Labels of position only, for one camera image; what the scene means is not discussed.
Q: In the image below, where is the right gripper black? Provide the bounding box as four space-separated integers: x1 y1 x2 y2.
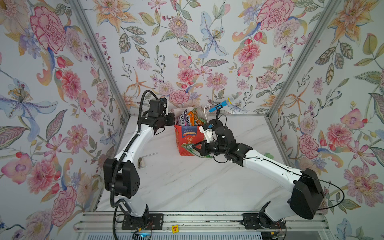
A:
191 140 228 158

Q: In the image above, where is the red paper bag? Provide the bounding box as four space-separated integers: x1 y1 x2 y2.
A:
173 107 205 151

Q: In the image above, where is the purple Fox's candy packet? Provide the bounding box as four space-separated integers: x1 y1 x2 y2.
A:
176 110 191 127

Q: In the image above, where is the orange green nut snack packet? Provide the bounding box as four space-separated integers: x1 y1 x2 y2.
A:
192 108 207 126

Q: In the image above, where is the orange Fox's candy packet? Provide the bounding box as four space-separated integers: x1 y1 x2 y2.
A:
186 111 195 127

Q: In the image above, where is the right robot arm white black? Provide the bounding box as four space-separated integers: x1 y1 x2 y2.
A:
193 125 326 227

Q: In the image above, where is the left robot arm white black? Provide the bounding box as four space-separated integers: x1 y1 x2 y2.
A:
103 90 175 220

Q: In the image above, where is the blue microphone on black stand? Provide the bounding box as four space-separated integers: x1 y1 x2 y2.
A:
208 98 232 128

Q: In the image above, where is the small green object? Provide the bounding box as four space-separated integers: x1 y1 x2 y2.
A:
265 153 274 160

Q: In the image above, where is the yellow T label tag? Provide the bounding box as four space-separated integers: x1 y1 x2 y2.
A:
172 225 180 234

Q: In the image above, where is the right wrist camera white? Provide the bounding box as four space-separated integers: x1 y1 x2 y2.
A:
199 124 214 143

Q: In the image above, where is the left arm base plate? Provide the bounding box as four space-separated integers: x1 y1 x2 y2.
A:
122 214 164 230

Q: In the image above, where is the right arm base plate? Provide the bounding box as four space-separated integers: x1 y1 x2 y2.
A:
241 213 286 230

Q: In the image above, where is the aluminium rail frame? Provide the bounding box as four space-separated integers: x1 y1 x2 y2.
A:
74 211 330 233

